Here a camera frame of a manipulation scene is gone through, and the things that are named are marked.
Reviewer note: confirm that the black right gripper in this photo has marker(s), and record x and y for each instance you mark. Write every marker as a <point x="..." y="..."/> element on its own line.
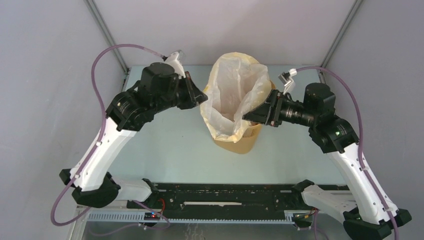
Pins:
<point x="268" y="112"/>

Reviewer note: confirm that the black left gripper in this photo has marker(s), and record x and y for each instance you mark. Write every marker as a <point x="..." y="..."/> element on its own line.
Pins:
<point x="195" y="96"/>

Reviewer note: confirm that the translucent cream trash bag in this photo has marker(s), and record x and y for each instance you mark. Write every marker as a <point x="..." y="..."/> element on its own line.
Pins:
<point x="237" y="84"/>

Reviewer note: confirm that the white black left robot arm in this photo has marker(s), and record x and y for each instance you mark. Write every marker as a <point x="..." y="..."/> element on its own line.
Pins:
<point x="161" y="86"/>

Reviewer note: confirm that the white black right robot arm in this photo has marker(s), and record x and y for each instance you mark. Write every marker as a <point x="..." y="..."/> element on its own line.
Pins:
<point x="371" y="215"/>

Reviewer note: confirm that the orange slotted plastic trash bin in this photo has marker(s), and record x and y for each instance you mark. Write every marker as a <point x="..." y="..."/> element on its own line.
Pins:
<point x="245" y="142"/>

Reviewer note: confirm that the small electronics board with leds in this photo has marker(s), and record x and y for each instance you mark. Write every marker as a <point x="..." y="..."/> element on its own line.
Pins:
<point x="151" y="216"/>

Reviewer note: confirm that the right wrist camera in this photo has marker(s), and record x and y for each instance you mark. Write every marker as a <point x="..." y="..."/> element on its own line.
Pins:
<point x="287" y="79"/>

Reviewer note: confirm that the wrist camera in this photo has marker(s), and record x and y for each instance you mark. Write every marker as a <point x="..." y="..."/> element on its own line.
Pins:
<point x="175" y="61"/>
<point x="287" y="79"/>

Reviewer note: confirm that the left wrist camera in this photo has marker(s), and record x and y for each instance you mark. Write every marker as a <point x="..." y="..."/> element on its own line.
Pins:
<point x="175" y="61"/>

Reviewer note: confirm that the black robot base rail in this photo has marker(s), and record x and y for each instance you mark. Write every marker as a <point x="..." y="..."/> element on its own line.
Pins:
<point x="228" y="203"/>

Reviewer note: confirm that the aluminium frame post left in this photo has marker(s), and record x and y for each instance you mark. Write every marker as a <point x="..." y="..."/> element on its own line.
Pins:
<point x="105" y="31"/>

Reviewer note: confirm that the aluminium frame post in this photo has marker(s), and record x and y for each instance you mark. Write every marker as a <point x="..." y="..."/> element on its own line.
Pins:
<point x="105" y="31"/>
<point x="357" y="4"/>

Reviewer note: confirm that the aluminium frame post right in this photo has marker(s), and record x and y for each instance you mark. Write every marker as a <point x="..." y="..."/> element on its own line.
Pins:
<point x="357" y="4"/>

